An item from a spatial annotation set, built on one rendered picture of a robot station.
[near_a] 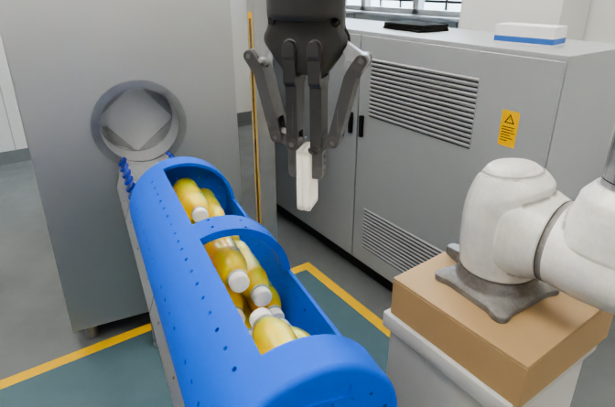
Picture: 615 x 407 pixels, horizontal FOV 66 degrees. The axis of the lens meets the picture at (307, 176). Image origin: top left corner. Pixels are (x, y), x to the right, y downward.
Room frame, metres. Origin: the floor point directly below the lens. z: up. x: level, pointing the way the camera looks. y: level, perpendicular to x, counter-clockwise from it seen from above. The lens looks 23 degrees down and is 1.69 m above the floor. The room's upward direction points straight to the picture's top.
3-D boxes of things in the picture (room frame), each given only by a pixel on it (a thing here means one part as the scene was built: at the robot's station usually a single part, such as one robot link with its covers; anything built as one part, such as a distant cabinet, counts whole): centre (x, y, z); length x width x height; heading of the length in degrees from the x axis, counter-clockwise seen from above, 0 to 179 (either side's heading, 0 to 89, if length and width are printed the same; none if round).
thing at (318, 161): (0.47, -0.02, 1.52); 0.03 x 0.01 x 0.05; 71
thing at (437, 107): (2.68, -0.48, 0.72); 2.15 x 0.54 x 1.45; 35
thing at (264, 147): (1.55, 0.15, 0.85); 0.06 x 0.06 x 1.70; 26
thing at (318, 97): (0.47, -0.01, 1.58); 0.04 x 0.01 x 0.11; 161
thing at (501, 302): (0.84, -0.38, 1.13); 0.22 x 0.18 x 0.06; 30
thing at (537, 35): (2.01, -0.91, 1.48); 0.24 x 0.12 x 0.08; 43
